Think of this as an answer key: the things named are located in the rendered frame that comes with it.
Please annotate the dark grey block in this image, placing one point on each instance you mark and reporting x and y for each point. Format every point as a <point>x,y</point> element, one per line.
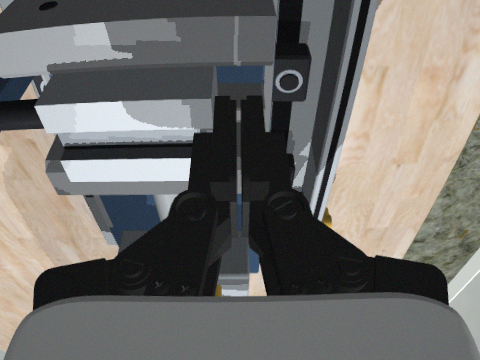
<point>129,124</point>

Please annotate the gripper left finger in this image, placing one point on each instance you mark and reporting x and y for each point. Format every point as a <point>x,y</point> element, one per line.
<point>181,255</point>

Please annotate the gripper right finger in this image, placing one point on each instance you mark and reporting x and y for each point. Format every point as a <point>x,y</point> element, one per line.
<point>309,258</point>

